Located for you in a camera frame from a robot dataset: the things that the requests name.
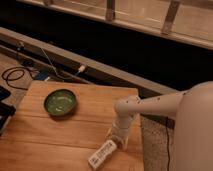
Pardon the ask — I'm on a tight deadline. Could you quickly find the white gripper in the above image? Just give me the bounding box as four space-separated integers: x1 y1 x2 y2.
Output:
106 116 134 149

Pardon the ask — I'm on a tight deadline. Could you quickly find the white labelled plastic bottle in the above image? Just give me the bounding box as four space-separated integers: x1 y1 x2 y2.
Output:
88 140 117 170

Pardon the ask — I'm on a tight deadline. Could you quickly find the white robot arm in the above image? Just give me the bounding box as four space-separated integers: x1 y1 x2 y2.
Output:
109 81 213 171

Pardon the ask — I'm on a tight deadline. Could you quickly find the green ceramic bowl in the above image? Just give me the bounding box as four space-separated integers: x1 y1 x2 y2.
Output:
43 89 77 117

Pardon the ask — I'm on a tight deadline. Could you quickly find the blue box on floor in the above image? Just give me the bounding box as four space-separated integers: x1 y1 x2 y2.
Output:
34 70 49 81

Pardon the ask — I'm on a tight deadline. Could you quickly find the black device at left edge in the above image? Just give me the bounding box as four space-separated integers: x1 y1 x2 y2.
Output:
0 86 16 136

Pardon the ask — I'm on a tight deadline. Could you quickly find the black cable at right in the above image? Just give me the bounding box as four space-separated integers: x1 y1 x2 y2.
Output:
164 116 173 171

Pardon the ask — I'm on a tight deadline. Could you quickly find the white cable with plug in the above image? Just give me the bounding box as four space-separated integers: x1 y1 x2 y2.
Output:
39 46 88 81

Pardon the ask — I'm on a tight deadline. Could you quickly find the grey metal floor rail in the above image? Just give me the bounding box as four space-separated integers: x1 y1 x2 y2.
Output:
0 27 177 97

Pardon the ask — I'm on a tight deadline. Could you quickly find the black coiled cable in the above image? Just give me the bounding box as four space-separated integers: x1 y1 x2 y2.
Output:
1 66 38 90

